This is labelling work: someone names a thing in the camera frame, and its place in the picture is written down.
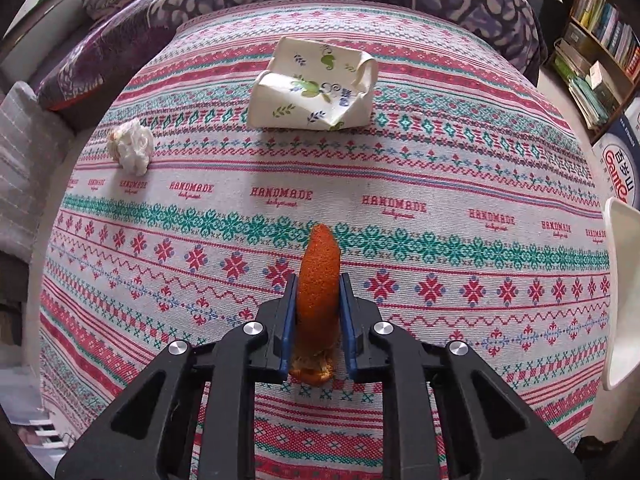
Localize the grey checked cushion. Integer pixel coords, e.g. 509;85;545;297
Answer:
0;81;74;262

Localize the patterned striped table cloth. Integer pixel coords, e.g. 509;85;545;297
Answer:
40;0;611;479

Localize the stack of books on floor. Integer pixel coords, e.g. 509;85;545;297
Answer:
568;76;610;130

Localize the white plastic trash bin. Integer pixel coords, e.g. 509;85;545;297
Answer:
602;197;640;391

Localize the upper Ganten water carton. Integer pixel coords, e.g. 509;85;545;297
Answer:
593;115;639;209

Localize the wooden bookshelf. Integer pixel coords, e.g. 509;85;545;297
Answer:
550;0;639;142

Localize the white tissue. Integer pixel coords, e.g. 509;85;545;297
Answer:
106;118;154;177

